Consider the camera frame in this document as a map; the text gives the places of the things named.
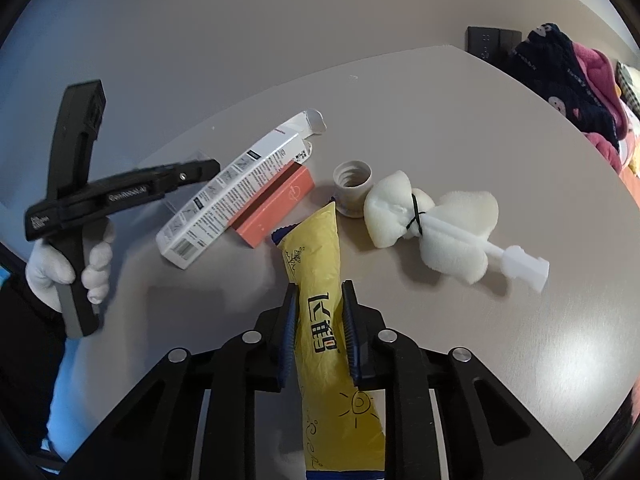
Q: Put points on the white printed cardboard box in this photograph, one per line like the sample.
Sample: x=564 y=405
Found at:
x=210 y=211

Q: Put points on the white gloved hand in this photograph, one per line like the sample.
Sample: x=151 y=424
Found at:
x=48 y=268

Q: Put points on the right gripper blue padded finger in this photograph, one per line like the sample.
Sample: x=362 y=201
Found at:
x=354 y=332
x=285 y=333

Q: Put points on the beige threaded bottle cap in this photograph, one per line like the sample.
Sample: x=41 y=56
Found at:
x=352 y=183

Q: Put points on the black wall socket panel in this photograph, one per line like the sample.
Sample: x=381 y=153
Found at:
x=491 y=44

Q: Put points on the white foam sponge brush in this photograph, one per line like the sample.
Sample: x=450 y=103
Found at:
x=453 y=232

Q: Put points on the navy pink fleece blanket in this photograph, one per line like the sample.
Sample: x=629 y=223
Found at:
x=578 y=82

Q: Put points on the grey bedside table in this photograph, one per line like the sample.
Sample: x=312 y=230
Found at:
x=485 y=381

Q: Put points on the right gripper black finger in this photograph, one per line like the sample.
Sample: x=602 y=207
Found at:
x=193 y=172

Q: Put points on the yellow snack bag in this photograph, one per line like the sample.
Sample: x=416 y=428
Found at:
x=342 y=432

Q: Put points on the salmon red small box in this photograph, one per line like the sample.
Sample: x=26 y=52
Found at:
x=264 y=212

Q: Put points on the pink white fleece blanket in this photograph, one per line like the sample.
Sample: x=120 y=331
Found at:
x=618 y=90

